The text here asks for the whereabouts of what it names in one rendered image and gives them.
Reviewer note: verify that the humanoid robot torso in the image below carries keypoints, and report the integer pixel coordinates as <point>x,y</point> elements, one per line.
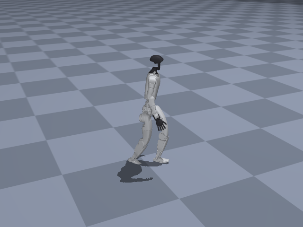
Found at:
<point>146,107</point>

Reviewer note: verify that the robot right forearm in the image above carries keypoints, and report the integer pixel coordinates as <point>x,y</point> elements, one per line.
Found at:
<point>153,107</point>

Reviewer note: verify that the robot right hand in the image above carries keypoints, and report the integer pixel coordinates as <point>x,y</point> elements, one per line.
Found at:
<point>159,123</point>

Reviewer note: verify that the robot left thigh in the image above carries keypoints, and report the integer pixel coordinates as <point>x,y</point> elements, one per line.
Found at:
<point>164,134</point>

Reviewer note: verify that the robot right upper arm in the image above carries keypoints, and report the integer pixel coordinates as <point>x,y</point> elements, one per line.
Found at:
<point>151,86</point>

